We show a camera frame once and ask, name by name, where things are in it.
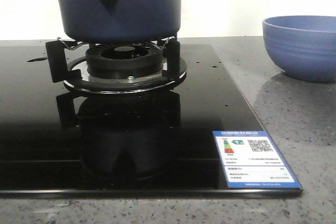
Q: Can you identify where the light blue ribbed bowl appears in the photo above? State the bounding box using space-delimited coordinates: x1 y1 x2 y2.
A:
262 15 335 82

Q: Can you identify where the black pot support grate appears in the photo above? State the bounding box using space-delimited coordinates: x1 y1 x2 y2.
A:
46 37 186 95

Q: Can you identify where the dark blue cooking pot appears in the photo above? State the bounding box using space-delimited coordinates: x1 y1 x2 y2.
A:
58 0 181 43

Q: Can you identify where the black gas burner head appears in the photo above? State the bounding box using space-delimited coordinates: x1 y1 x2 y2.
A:
86 42 163 79

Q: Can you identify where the blue energy efficiency label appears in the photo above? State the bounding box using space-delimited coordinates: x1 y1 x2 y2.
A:
213 131 301 189

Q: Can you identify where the black glass gas stove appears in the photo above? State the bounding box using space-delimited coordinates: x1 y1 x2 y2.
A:
1 44 302 198

